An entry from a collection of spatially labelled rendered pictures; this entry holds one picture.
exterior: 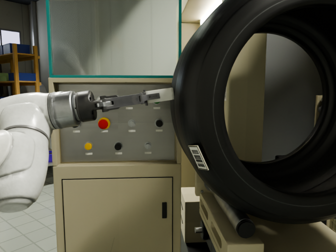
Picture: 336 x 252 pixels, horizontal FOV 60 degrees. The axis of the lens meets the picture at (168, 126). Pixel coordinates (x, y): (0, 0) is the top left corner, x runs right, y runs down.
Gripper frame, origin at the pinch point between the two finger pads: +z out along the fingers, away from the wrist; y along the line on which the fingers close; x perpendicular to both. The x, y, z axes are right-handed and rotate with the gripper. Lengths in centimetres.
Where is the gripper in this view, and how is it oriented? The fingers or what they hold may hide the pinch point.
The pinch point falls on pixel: (159, 95)
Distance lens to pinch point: 73.1
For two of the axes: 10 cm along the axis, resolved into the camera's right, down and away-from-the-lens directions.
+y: -0.8, -1.2, 9.9
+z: 9.9, -1.5, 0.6
